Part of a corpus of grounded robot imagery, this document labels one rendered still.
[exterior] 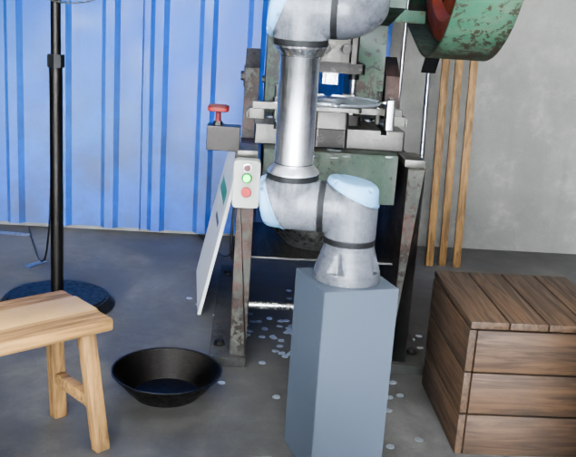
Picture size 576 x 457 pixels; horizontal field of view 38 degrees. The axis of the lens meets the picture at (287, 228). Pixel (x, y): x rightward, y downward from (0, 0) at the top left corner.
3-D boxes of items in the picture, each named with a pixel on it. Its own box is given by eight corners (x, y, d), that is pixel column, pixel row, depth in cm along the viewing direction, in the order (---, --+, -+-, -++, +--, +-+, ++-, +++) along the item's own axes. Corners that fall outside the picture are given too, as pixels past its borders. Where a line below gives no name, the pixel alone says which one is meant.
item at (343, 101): (284, 103, 232) (284, 101, 232) (281, 93, 260) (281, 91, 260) (386, 110, 233) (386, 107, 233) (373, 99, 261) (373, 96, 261)
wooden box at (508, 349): (604, 459, 207) (627, 328, 198) (453, 453, 205) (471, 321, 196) (548, 388, 246) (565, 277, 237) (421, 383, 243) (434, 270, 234)
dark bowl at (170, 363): (219, 421, 214) (219, 395, 212) (101, 416, 212) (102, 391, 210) (223, 372, 243) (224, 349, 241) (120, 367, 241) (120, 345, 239)
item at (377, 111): (407, 127, 259) (411, 93, 257) (354, 123, 258) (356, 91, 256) (404, 124, 265) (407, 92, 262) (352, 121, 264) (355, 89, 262)
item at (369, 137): (403, 151, 249) (405, 131, 247) (253, 143, 247) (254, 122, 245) (387, 137, 278) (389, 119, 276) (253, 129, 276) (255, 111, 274)
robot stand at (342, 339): (380, 469, 196) (399, 288, 184) (309, 479, 190) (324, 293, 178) (349, 432, 212) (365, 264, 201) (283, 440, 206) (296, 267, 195)
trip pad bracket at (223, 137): (238, 191, 239) (241, 123, 234) (204, 189, 238) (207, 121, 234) (238, 187, 245) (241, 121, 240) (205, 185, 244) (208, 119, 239)
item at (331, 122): (358, 155, 234) (362, 107, 230) (308, 152, 233) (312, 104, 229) (348, 141, 258) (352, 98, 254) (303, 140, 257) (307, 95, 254)
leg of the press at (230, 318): (247, 368, 247) (264, 60, 224) (208, 366, 246) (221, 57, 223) (248, 273, 335) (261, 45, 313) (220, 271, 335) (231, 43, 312)
